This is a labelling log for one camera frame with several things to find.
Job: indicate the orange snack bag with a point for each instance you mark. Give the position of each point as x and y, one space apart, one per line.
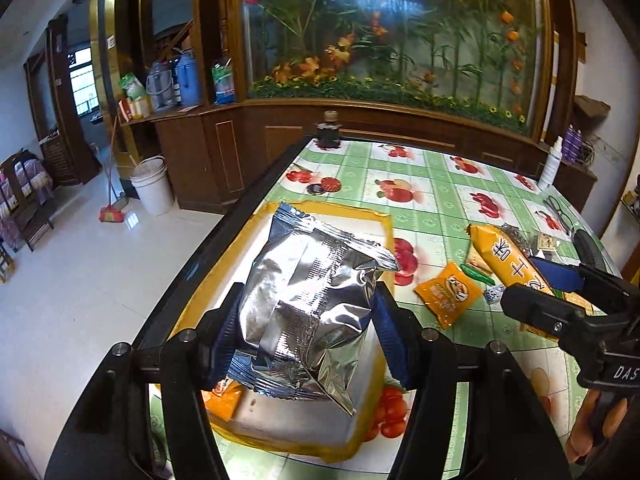
220 405

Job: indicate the fruit print tablecloth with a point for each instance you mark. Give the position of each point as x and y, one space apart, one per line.
435 220

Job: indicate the artificial flower display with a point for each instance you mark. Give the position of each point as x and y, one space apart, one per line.
390 35

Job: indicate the green white bag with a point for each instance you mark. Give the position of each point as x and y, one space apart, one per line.
132 87

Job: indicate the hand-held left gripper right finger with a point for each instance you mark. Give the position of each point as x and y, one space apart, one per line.
395 342

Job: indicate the dark bottle cap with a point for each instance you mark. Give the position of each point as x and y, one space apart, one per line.
315 190

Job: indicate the window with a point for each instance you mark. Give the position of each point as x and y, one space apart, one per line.
81 80

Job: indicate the small orange snack packet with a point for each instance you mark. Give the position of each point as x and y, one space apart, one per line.
447 297

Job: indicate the red broom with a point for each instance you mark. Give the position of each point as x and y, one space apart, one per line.
112 214

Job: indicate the purple bottle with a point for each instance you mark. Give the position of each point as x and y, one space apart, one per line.
567 142
578 144

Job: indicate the brown cardboard piece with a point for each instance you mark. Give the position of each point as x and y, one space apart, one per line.
592 107

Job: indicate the black edged table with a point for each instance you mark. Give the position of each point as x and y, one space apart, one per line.
235 210

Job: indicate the black eyeglasses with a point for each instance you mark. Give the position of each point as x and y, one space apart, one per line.
550 203

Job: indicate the black glasses case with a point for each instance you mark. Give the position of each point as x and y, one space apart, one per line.
590 252

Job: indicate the blue thermos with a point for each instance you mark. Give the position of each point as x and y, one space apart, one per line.
189 82

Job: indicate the wooden chair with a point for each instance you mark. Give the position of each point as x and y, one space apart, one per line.
27 210

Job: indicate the white foam box yellow tape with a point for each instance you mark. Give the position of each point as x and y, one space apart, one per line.
280 425

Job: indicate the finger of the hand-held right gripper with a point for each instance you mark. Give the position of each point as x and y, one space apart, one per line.
540 310
555 276

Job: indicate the dark glass bottle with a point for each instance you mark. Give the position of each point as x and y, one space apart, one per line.
327 135

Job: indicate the silver foil snack bag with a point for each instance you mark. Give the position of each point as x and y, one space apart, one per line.
300 300

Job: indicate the white spray bottle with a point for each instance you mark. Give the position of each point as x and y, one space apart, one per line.
550 167

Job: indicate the white plastic bucket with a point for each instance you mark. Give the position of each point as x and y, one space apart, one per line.
152 190

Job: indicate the person's right hand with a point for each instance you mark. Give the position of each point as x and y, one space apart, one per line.
580 425

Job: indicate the wooden cabinet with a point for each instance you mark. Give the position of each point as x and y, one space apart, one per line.
240 150

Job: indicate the grey thermos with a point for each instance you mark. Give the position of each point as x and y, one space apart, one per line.
160 85

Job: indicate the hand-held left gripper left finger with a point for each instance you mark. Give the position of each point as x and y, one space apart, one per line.
225 342

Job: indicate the red bottle cap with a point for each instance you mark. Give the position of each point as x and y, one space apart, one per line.
330 185

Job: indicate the long orange snack pack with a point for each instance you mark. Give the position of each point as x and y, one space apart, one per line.
505 260

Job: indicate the red white box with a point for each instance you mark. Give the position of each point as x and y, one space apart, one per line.
135 109

